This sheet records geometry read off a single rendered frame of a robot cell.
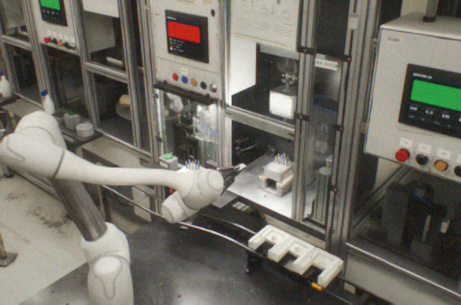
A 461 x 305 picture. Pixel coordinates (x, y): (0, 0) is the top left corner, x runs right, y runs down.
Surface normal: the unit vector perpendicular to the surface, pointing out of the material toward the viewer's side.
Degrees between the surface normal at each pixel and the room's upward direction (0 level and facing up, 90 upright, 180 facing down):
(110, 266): 6
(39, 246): 0
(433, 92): 90
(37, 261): 0
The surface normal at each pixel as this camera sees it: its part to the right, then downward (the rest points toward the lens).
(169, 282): -0.01, -0.90
